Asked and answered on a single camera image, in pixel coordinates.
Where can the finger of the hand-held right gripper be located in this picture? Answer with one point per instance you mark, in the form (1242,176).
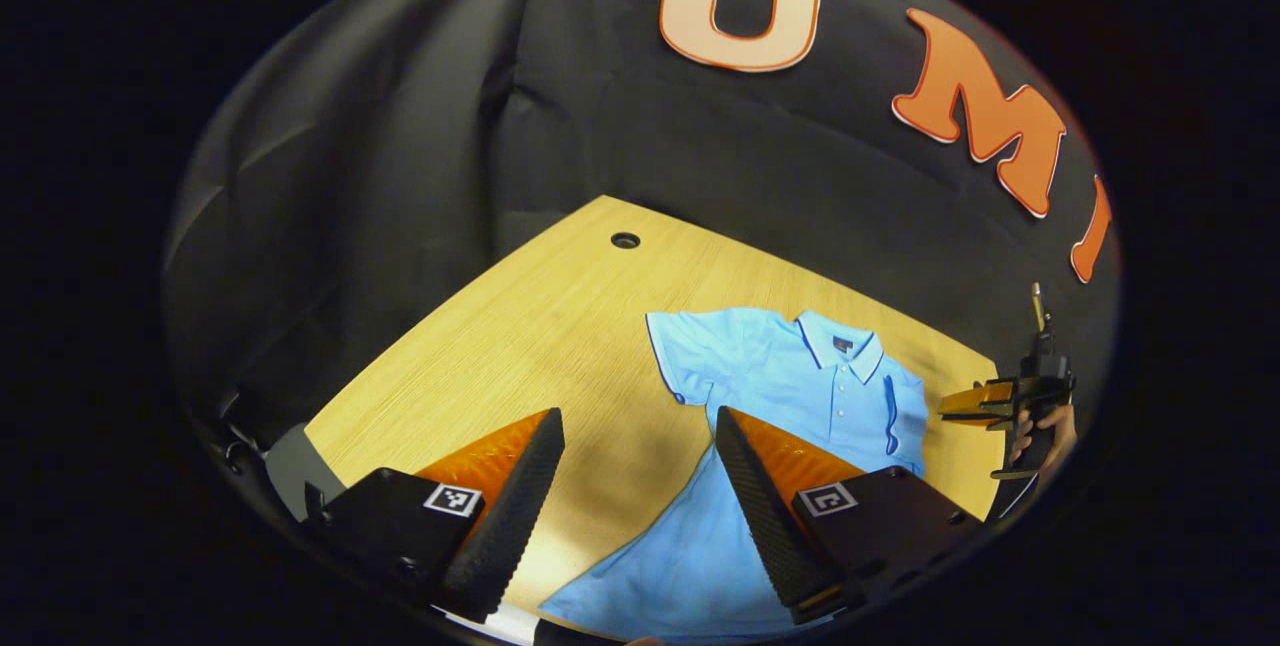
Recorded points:
(975,404)

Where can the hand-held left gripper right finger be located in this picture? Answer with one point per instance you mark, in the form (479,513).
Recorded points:
(765,526)

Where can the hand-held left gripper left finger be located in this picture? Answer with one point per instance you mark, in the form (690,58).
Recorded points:
(510,516)

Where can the light blue T-shirt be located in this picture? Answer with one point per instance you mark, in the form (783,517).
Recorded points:
(780,376)

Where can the black backdrop cloth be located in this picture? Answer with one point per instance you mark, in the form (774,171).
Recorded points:
(700,146)

